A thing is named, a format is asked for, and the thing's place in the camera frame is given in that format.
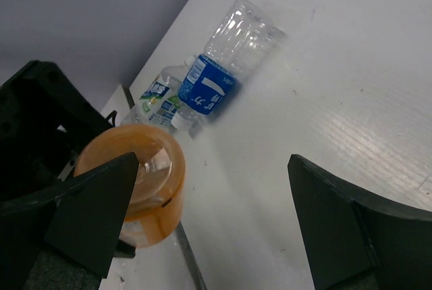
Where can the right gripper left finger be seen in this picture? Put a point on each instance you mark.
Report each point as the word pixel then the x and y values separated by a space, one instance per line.
pixel 66 235

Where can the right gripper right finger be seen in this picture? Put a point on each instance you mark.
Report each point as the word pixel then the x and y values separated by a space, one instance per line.
pixel 356 239

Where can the orange juice bottle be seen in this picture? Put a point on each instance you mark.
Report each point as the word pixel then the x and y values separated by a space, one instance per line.
pixel 156 203

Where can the green white label bottle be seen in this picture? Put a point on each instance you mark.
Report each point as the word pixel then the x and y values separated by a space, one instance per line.
pixel 159 102

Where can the tall blue label bottle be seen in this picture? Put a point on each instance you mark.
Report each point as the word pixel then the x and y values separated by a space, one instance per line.
pixel 243 41

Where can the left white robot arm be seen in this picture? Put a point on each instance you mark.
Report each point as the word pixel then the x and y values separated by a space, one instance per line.
pixel 45 121

